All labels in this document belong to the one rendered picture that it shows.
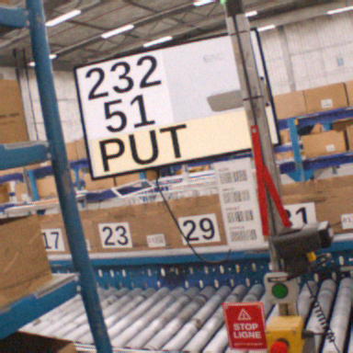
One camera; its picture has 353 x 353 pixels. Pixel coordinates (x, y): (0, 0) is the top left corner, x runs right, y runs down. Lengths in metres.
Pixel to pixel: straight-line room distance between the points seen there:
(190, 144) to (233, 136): 0.10
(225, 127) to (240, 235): 0.26
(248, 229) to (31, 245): 0.50
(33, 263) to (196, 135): 0.56
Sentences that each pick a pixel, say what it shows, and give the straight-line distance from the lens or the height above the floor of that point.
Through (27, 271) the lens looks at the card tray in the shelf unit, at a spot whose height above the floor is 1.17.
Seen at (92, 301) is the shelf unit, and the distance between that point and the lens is 0.67.
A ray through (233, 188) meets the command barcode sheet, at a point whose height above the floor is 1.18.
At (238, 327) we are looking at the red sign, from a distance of 1.04.
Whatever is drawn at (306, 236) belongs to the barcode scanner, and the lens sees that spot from 0.86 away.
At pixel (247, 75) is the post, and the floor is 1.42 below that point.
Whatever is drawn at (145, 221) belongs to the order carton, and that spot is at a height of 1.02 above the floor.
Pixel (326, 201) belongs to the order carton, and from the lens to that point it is 1.52.
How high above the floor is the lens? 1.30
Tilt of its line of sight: 3 degrees down
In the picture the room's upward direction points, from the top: 11 degrees counter-clockwise
